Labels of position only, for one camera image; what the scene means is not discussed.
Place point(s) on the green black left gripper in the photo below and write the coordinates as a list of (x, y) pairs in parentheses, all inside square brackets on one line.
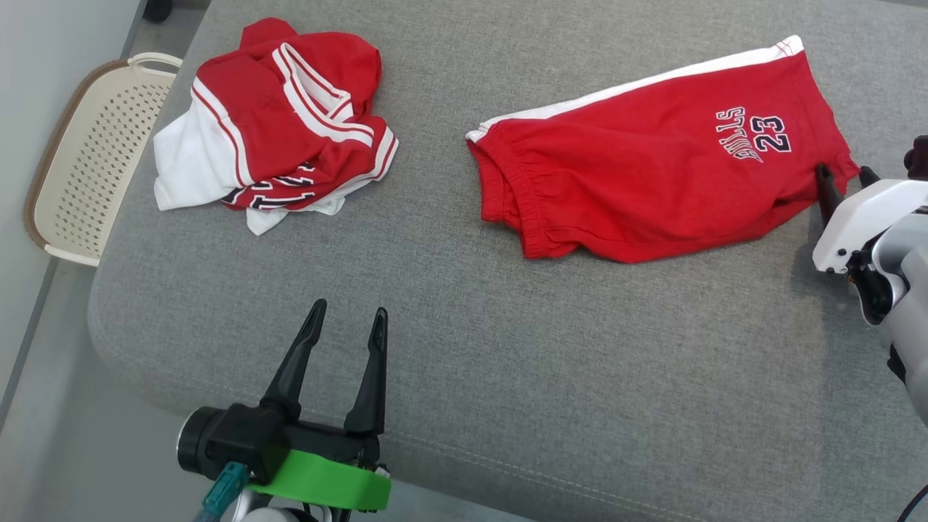
[(326, 482)]

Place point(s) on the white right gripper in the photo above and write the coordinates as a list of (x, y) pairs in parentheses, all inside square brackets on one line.
[(866, 217)]

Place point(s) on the red shorts with white stripe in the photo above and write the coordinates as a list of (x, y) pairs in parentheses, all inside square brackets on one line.
[(652, 167)]

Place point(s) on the red and white jersey shirt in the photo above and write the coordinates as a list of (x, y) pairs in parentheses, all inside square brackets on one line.
[(261, 123)]

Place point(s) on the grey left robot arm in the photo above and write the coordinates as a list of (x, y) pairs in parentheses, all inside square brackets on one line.
[(197, 442)]

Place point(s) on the cream perforated laundry basket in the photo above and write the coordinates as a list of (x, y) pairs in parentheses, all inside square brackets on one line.
[(87, 167)]

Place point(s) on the black caster wheel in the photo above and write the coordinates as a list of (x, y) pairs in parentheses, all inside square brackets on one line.
[(158, 9)]

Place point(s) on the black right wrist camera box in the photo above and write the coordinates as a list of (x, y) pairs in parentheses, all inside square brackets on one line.
[(918, 156)]

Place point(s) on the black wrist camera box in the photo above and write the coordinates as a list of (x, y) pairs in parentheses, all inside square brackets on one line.
[(246, 435), (918, 156)]

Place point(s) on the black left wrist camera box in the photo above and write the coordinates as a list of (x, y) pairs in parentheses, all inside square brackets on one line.
[(246, 435)]

